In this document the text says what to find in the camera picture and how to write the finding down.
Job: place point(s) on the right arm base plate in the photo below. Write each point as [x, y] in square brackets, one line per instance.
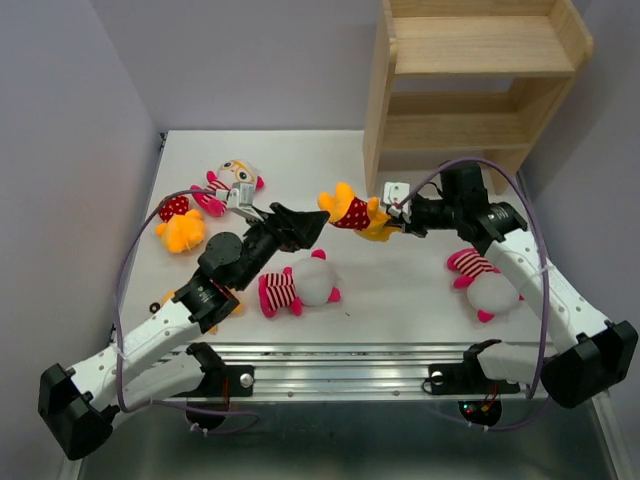
[446, 379]

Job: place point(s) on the white doll face down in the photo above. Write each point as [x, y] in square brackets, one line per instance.
[488, 291]
[309, 282]

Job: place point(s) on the white glasses doll striped shirt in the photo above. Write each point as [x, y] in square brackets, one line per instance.
[223, 178]

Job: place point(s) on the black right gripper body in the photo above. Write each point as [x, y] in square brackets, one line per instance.
[430, 215]

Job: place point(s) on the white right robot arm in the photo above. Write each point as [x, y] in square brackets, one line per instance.
[580, 353]

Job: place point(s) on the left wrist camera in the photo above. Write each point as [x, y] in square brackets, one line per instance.
[240, 200]

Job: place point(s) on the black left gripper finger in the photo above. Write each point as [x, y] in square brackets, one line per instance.
[304, 228]
[283, 217]

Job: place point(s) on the wooden shelf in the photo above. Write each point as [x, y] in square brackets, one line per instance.
[470, 76]

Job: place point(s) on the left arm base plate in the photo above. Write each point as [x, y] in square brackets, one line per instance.
[229, 382]

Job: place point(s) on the orange bear polka dot toy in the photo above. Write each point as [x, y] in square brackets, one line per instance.
[347, 211]

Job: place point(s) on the white doll centre face down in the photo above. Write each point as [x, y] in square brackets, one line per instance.
[309, 282]

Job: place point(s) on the white doll right face down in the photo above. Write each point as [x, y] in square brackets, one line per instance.
[488, 291]

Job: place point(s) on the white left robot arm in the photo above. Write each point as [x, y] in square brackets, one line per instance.
[163, 356]

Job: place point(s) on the aluminium mounting rail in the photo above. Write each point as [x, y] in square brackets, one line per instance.
[327, 372]

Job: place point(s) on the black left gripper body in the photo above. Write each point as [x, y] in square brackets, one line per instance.
[263, 240]

